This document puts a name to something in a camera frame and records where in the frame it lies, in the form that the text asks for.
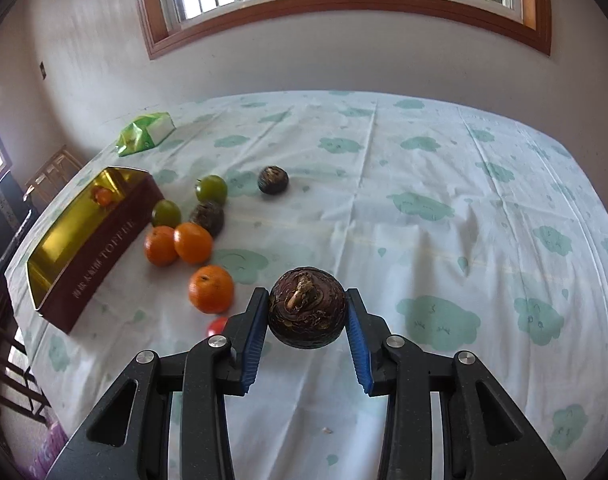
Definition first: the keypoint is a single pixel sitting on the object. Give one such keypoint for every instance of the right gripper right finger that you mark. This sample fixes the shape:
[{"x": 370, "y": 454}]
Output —
[{"x": 448, "y": 408}]

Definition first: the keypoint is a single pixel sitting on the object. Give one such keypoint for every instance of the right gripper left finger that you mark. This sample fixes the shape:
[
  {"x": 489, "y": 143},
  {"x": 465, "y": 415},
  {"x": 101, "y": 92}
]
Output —
[{"x": 126, "y": 435}]

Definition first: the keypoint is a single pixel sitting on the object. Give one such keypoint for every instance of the large orange mandarin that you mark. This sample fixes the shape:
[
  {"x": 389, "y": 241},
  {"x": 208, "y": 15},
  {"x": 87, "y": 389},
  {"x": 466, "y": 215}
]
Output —
[{"x": 211, "y": 290}]

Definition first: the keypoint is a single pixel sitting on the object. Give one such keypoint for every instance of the large dark water chestnut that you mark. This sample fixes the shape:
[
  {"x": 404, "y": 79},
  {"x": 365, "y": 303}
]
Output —
[{"x": 307, "y": 308}]

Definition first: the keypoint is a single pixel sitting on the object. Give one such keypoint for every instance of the green tomato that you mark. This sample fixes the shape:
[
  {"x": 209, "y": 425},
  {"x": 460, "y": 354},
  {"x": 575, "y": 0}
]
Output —
[
  {"x": 211, "y": 188},
  {"x": 166, "y": 213}
]

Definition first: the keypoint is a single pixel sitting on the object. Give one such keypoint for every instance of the dark wooden chair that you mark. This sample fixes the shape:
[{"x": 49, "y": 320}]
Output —
[{"x": 19, "y": 390}]

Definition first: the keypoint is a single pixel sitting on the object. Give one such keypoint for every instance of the cloud-print white tablecloth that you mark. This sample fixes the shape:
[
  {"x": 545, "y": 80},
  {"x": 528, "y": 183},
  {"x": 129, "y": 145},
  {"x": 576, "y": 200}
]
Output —
[{"x": 462, "y": 229}]

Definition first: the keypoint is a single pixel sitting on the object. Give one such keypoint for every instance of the maroon gold toffee tin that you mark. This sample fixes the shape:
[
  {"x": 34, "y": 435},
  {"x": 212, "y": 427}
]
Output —
[{"x": 81, "y": 247}]

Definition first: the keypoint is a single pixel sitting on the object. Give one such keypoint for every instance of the small red tomato in tin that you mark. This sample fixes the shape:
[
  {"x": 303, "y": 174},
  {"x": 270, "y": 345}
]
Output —
[{"x": 102, "y": 196}]

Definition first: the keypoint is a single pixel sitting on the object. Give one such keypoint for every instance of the light wooden chair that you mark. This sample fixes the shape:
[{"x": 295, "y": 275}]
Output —
[{"x": 51, "y": 177}]

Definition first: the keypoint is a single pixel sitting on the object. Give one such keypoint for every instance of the green tissue pack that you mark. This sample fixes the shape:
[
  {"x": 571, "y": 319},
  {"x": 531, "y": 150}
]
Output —
[{"x": 143, "y": 133}]

